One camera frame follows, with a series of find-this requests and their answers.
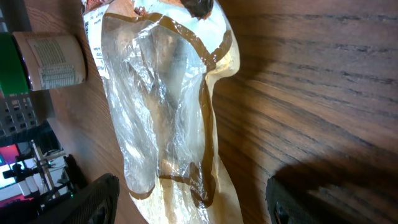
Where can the background equipment clutter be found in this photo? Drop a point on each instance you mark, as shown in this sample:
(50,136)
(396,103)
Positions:
(36,204)

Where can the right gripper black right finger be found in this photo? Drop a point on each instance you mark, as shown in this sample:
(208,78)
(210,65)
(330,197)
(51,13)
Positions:
(289,202)

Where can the green lid jar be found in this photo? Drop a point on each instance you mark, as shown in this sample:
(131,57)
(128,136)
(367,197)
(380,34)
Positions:
(36,61)

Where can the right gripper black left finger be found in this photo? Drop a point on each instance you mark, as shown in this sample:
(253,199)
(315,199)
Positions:
(96,203)

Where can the beige brown snack pouch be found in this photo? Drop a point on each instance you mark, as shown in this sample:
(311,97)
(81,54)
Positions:
(159,62)

